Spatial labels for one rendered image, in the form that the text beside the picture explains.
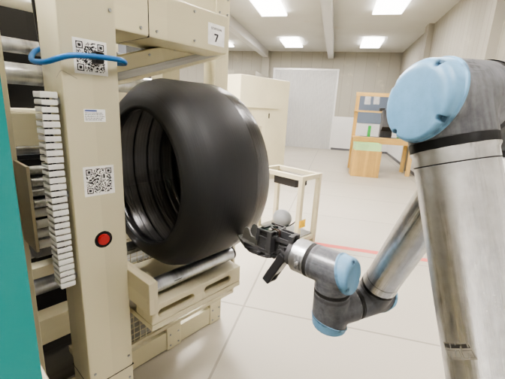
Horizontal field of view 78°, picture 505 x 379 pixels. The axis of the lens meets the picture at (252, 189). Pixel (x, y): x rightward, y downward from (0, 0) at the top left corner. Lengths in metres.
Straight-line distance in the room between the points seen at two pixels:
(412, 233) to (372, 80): 12.50
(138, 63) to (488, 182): 1.19
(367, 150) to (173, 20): 6.81
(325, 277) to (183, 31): 1.00
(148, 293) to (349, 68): 12.61
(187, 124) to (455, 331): 0.69
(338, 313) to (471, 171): 0.49
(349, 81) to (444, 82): 12.65
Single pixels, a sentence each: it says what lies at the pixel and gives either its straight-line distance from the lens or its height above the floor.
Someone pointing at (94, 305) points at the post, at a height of 0.88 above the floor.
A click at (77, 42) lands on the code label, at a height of 1.54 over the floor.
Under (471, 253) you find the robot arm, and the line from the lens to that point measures 0.51.
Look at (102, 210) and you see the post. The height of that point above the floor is 1.14.
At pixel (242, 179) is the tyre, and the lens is 0.88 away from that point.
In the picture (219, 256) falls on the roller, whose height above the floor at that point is 0.92.
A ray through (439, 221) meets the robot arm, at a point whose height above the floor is 1.28.
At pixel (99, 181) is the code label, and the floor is 1.22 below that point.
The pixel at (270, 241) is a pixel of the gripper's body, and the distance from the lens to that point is 0.88.
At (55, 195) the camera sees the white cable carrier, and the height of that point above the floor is 1.19.
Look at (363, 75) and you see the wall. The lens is 13.17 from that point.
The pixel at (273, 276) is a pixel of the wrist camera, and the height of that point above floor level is 0.96.
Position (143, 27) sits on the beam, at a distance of 1.25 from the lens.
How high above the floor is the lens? 1.42
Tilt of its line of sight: 14 degrees down
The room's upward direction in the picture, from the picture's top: 3 degrees clockwise
